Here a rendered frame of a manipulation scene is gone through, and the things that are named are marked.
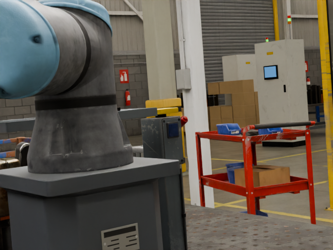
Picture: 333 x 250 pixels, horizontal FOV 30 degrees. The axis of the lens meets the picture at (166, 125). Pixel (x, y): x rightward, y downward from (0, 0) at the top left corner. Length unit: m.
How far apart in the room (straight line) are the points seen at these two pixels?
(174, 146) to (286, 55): 10.35
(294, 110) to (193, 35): 6.40
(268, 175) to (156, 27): 5.25
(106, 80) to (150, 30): 8.00
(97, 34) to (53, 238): 0.28
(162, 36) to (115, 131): 7.98
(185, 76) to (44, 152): 4.72
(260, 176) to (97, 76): 2.98
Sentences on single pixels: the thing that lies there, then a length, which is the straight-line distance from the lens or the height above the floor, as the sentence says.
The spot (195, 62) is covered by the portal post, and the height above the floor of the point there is 1.44.
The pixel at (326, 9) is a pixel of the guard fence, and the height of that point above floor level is 1.84.
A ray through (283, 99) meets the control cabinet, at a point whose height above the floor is 0.90.
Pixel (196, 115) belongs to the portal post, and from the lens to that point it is 5.58.
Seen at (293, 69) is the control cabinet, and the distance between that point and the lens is 11.83.
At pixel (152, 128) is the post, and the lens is 1.41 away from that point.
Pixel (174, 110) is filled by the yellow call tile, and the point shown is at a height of 1.15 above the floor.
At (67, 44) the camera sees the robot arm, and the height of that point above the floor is 1.26.
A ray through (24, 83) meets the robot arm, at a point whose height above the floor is 1.22.
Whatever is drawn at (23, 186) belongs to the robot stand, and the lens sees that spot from 0.84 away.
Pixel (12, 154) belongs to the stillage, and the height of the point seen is 0.93.
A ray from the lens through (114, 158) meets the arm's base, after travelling 0.85.
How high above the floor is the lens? 1.20
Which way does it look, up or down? 3 degrees down
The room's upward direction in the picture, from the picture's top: 4 degrees counter-clockwise
